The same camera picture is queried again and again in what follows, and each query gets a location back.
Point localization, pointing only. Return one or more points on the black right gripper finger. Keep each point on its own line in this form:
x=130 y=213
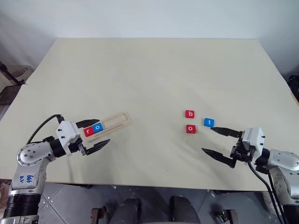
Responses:
x=219 y=156
x=227 y=132

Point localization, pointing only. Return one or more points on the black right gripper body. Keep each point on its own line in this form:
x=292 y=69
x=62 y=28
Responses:
x=240 y=152

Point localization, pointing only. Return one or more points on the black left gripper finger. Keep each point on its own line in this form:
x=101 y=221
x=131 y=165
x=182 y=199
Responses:
x=97 y=147
x=87 y=123

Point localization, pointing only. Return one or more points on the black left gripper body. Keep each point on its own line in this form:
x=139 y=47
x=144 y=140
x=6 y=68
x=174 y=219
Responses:
x=74 y=147

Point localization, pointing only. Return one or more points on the red tile letter r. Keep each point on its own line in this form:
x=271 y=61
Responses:
x=88 y=131

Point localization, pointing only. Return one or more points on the blue tile letter o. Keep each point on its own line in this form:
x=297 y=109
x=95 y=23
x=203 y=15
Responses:
x=98 y=127

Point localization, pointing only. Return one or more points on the wooden letter tray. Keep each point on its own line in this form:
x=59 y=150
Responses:
x=115 y=121

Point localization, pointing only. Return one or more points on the red tile letter o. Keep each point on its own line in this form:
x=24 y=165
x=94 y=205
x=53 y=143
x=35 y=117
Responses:
x=191 y=128

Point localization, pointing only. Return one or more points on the red tile letter b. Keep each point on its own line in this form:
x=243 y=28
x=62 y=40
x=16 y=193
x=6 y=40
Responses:
x=190 y=114

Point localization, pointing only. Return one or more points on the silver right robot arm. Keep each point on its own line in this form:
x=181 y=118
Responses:
x=280 y=163

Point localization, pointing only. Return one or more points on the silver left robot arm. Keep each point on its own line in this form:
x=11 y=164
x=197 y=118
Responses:
x=28 y=158

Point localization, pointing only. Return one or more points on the blue tile letter t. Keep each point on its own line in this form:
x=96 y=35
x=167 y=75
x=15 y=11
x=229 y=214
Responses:
x=209 y=122

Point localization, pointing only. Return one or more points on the rusty table caster foot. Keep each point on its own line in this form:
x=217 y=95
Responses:
x=97 y=213
x=224 y=215

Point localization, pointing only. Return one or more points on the dark rounded shape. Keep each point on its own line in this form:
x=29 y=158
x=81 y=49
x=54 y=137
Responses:
x=127 y=211
x=183 y=210

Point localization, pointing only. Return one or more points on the black equipment beside table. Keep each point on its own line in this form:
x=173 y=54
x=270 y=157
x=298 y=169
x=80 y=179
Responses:
x=294 y=86

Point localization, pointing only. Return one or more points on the white bucket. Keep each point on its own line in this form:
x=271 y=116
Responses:
x=22 y=72

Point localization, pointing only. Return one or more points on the crumpled brown bag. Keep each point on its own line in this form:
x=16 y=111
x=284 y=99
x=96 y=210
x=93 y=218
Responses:
x=4 y=193

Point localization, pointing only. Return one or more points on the dark metal stand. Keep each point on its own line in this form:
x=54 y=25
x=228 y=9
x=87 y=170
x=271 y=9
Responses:
x=9 y=74

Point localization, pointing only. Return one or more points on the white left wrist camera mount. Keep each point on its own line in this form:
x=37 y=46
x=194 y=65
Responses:
x=66 y=133

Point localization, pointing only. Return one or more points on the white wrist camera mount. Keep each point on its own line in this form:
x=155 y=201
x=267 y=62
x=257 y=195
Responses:
x=66 y=133
x=253 y=138

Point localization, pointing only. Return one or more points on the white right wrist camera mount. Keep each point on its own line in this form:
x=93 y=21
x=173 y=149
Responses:
x=253 y=138

